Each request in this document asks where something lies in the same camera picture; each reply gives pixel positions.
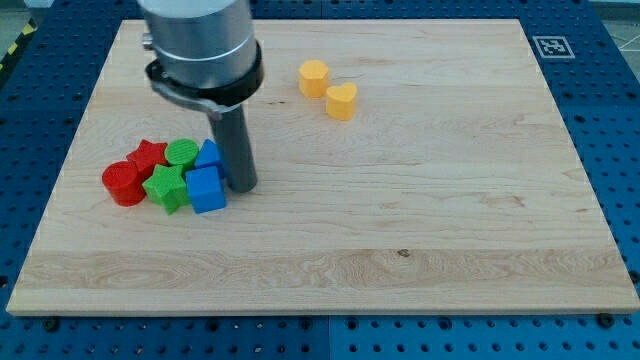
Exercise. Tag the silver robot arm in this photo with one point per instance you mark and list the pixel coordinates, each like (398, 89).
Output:
(202, 43)

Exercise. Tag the yellow heart block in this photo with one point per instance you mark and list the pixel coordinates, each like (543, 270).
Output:
(341, 101)

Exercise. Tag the grey cylindrical pointer rod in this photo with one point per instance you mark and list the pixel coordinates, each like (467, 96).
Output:
(231, 136)

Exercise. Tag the yellow hexagon block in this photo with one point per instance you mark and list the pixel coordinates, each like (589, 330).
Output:
(313, 78)

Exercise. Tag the blue triangle block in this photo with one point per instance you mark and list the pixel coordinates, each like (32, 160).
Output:
(209, 156)

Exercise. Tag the blue cube block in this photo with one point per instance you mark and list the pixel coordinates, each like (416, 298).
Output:
(205, 189)

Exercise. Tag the wooden board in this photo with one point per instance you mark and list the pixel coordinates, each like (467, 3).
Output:
(454, 189)

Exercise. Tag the green cylinder block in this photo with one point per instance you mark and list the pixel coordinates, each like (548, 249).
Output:
(182, 152)

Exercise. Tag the green star block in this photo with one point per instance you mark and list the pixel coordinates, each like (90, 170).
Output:
(166, 187)

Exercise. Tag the red star block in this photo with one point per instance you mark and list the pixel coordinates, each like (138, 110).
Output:
(147, 155)

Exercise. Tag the red cylinder block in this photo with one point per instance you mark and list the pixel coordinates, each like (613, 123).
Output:
(123, 183)

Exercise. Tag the white fiducial marker tag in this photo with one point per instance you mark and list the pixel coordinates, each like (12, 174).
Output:
(553, 47)

